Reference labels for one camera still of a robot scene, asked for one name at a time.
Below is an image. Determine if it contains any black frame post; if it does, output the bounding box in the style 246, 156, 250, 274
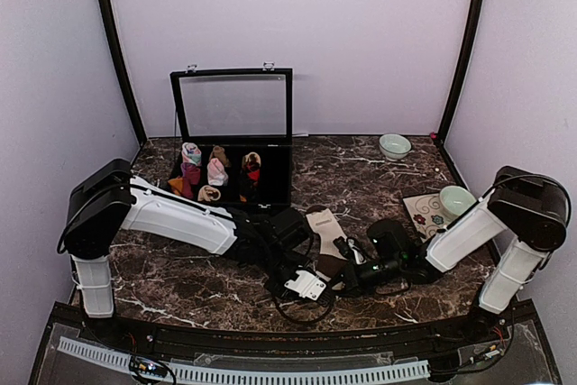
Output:
436, 0, 483, 146
97, 0, 148, 146

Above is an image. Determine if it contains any black table edge rail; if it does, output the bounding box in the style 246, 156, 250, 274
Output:
49, 301, 537, 363

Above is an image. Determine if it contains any black left frame post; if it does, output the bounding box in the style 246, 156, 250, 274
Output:
97, 0, 148, 146

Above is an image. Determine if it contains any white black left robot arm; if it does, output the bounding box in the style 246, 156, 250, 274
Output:
57, 159, 325, 345

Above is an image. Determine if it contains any white cup on coaster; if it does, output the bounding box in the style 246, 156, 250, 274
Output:
439, 186, 477, 223

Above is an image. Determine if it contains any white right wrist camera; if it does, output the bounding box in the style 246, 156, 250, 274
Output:
333, 236, 366, 265

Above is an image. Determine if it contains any beige rolled sock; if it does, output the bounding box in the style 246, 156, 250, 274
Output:
197, 185, 221, 203

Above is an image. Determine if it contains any black right frame post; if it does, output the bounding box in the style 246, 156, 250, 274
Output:
436, 0, 483, 146

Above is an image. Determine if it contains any white slotted cable duct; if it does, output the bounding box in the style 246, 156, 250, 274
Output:
57, 335, 430, 385

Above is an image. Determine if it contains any pale green ceramic bowl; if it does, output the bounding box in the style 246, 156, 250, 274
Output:
379, 133, 412, 161

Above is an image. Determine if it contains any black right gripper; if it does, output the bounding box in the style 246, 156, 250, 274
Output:
327, 255, 404, 298

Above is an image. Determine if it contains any floral patterned coaster tile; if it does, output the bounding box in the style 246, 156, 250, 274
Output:
402, 192, 455, 243

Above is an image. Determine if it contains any magenta rolled sock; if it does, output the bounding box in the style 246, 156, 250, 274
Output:
180, 162, 202, 186

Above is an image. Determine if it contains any white brown striped sock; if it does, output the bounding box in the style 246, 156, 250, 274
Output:
306, 205, 350, 282

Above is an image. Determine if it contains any black red yellow argyle sock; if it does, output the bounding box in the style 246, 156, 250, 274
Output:
239, 173, 260, 203

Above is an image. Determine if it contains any black glass-lid sock box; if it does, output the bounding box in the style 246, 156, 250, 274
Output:
169, 67, 293, 215

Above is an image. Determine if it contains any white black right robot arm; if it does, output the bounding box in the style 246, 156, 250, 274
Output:
344, 166, 572, 344

